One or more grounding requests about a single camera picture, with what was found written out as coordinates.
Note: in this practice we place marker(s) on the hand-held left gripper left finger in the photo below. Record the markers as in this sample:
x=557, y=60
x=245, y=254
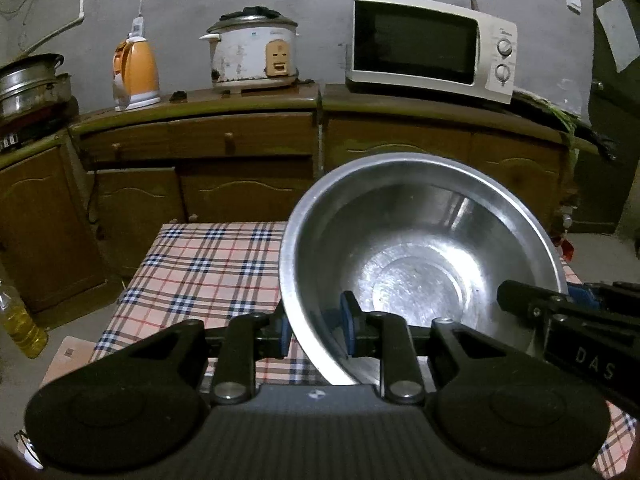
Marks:
x=284, y=335

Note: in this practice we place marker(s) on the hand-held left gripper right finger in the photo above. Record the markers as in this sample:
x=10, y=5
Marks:
x=347, y=320

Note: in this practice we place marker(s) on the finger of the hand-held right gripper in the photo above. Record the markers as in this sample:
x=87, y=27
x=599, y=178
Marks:
x=525, y=297
x=585, y=294

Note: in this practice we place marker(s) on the steel bowl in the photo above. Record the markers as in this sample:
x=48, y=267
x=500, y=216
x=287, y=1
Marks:
x=425, y=240

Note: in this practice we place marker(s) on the grey metal valve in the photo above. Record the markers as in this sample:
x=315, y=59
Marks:
x=567, y=220

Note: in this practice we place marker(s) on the plaid tablecloth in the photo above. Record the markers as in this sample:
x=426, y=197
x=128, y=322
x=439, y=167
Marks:
x=200, y=270

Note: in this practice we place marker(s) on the dark green door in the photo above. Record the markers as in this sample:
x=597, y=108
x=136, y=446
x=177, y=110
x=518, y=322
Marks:
x=615, y=160

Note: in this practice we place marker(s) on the dark long rod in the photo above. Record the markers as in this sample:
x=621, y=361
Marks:
x=602, y=145

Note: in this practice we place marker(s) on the green vegetable stalks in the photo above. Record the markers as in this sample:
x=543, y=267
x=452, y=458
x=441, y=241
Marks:
x=562, y=117

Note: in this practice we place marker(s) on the wooden cabinet with drawers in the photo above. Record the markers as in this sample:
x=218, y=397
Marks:
x=240, y=140

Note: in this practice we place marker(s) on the cardboard box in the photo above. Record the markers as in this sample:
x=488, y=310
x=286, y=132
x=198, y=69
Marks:
x=67, y=360

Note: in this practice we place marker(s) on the cooking oil bottle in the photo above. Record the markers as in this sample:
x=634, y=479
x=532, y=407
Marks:
x=22, y=330

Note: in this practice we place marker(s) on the wooden corner cabinet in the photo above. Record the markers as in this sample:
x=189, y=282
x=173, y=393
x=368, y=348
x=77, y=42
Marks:
x=45, y=220

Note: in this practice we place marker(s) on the white paper sheet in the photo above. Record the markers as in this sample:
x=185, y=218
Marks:
x=620, y=30

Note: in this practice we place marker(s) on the white microwave oven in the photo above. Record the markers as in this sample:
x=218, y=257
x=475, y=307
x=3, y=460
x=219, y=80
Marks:
x=415, y=40

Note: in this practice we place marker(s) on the white rice cooker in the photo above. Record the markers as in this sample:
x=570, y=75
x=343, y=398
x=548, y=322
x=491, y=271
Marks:
x=240, y=55

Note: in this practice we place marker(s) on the orange electric kettle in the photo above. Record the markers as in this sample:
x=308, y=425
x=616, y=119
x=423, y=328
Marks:
x=142, y=72

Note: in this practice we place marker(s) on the black stove burner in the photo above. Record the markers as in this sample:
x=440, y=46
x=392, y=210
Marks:
x=30, y=127

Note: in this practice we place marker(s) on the steel steamer pot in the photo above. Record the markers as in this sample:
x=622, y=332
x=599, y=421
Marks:
x=30, y=85

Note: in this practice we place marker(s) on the white wall socket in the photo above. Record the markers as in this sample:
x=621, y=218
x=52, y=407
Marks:
x=573, y=1

